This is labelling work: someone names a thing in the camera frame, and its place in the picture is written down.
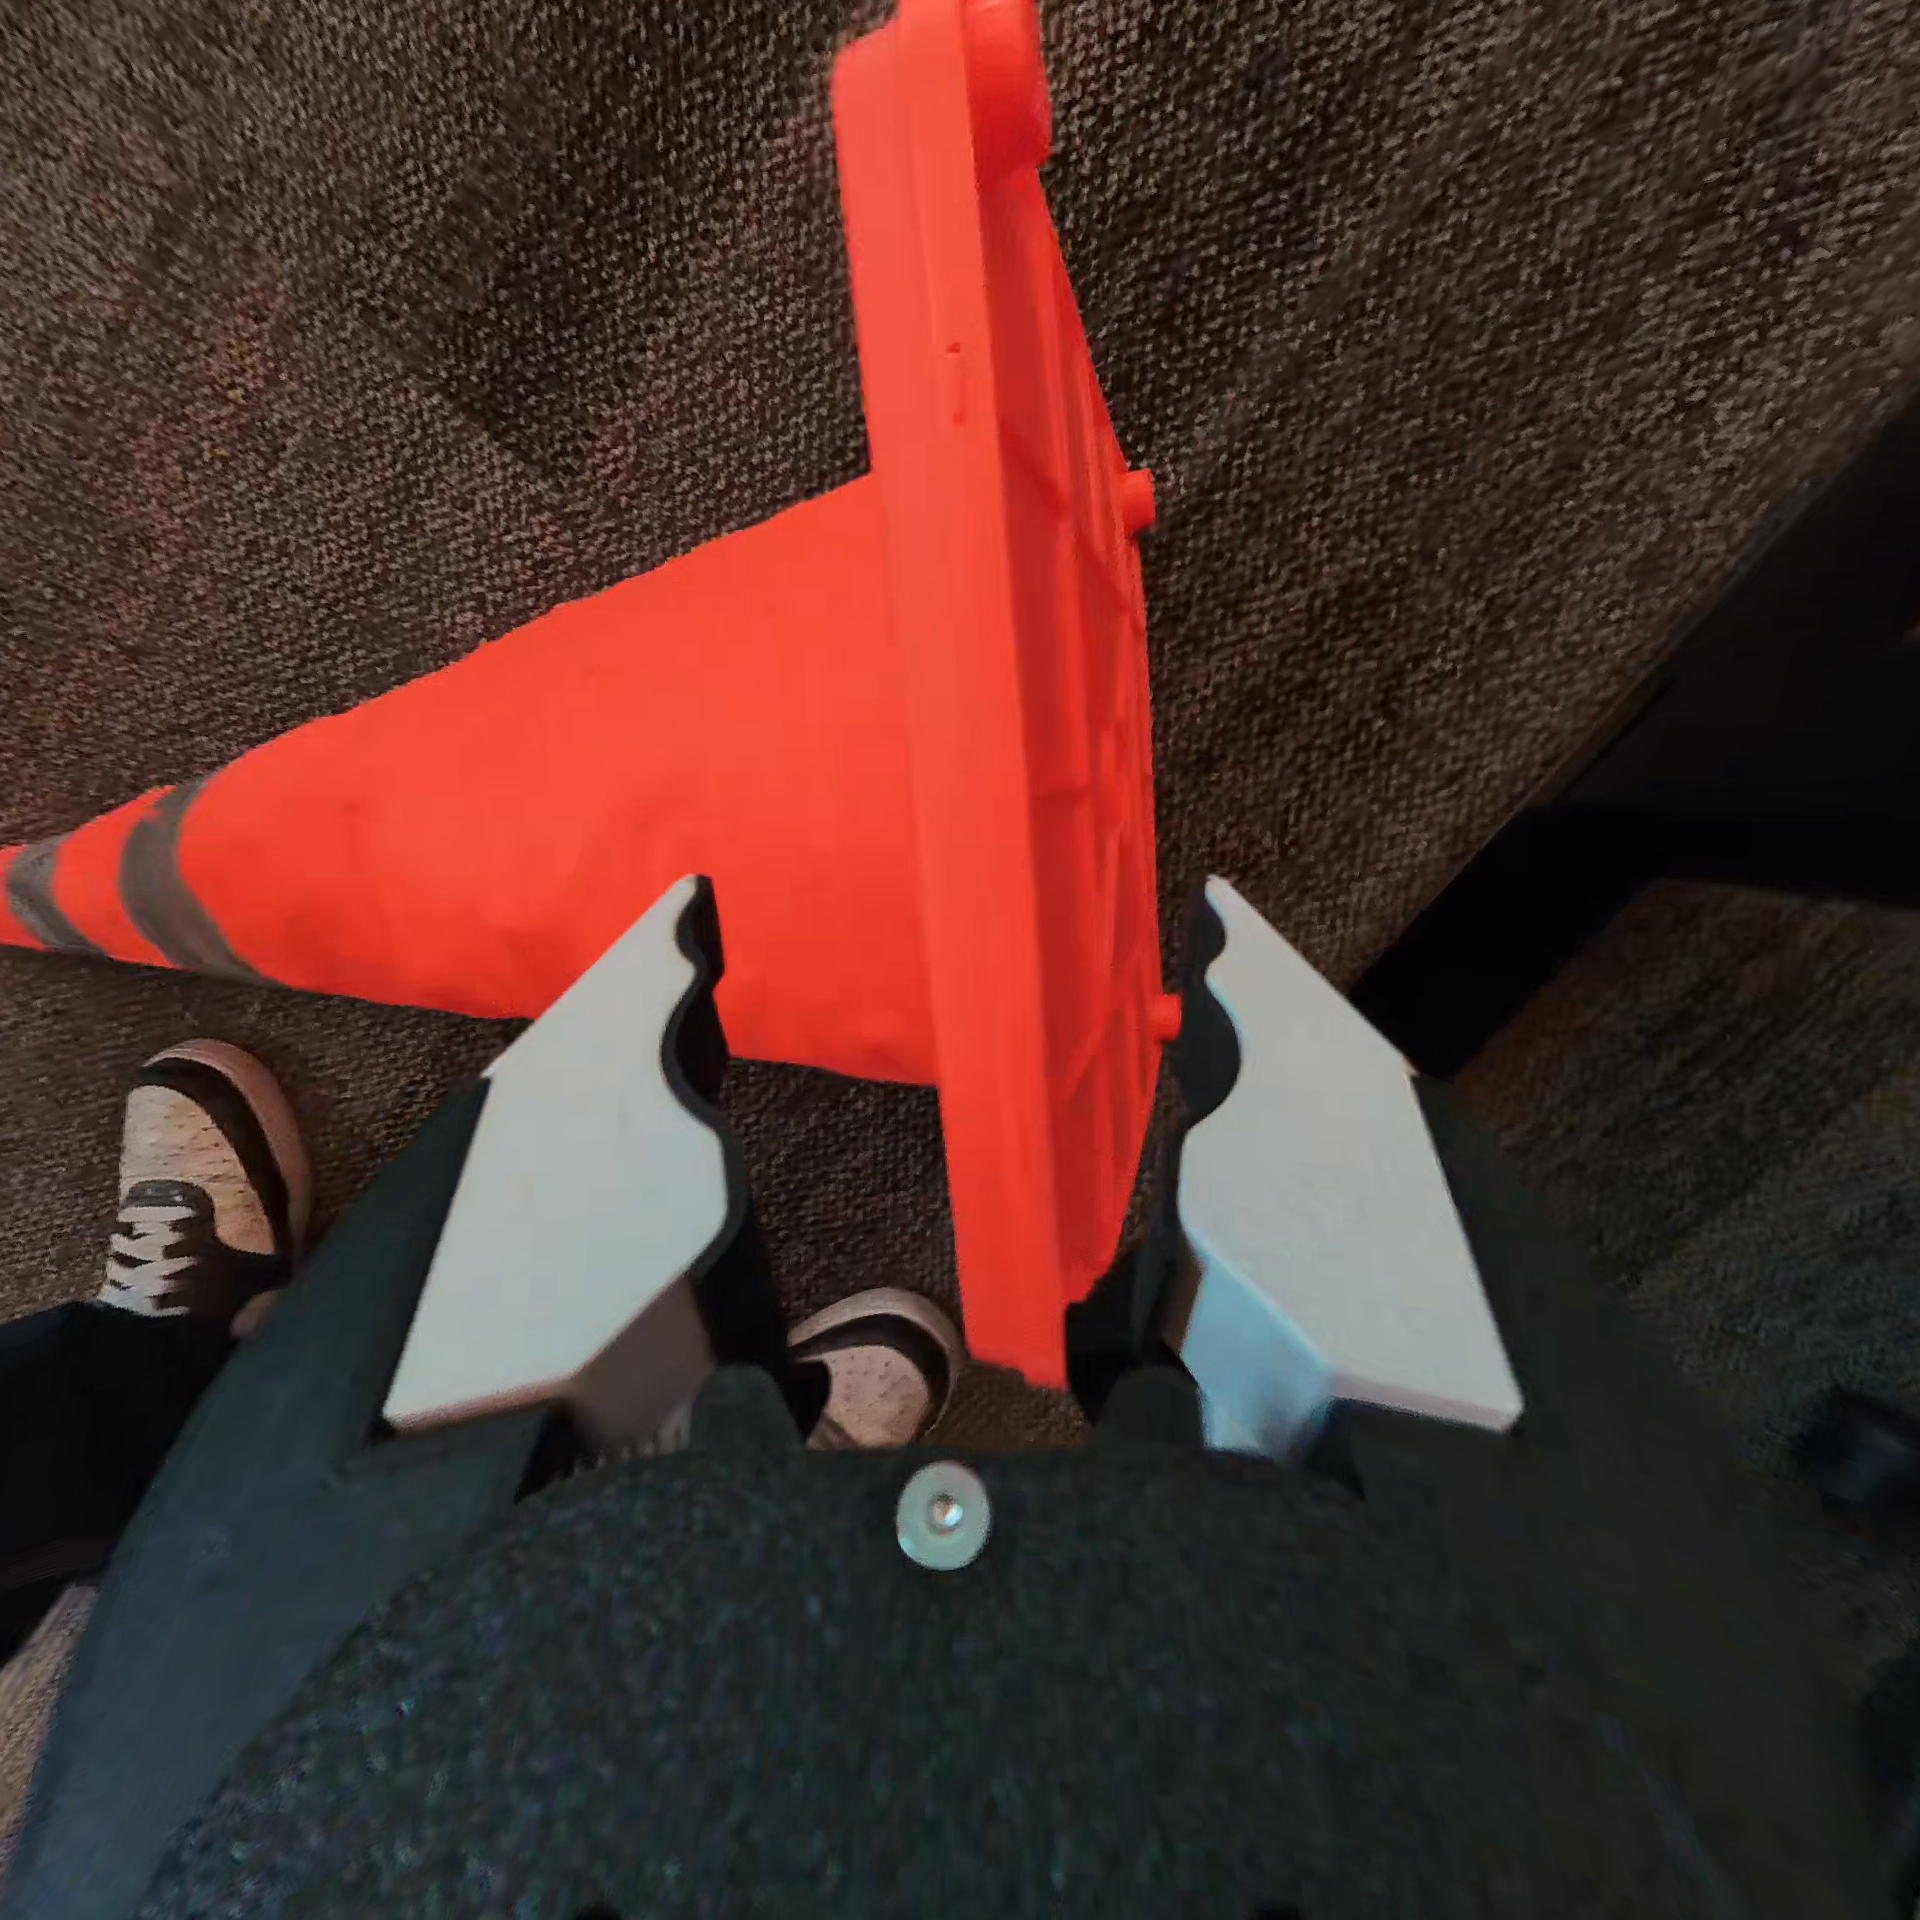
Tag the orange traffic cone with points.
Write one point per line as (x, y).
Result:
(674, 751)

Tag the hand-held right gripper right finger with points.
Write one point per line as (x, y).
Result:
(1320, 1184)

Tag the person's right shoe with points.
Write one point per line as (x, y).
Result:
(879, 1372)

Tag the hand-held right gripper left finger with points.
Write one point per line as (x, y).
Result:
(579, 1171)

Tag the person's black trouser leg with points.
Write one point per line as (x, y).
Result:
(91, 1425)

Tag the black desk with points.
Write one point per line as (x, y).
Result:
(1725, 781)

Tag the person's left shoe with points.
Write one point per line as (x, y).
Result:
(194, 1184)

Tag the person's shoe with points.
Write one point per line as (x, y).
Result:
(879, 1372)
(194, 1184)

